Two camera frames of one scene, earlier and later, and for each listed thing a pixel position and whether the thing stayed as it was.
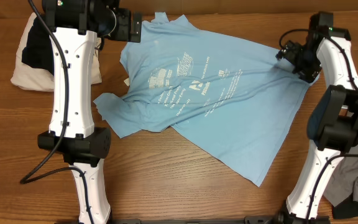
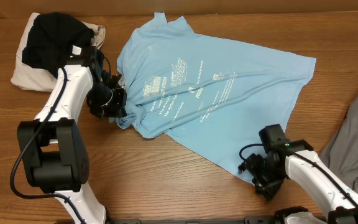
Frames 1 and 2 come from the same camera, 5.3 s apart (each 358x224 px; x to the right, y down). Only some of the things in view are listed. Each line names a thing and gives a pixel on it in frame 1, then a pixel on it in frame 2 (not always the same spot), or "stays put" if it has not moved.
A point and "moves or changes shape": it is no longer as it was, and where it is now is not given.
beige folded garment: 28,77 stays put
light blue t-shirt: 240,101 moves or changes shape
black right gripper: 309,71 → 269,191
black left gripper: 123,18 → 117,109
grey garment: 356,178 stays put
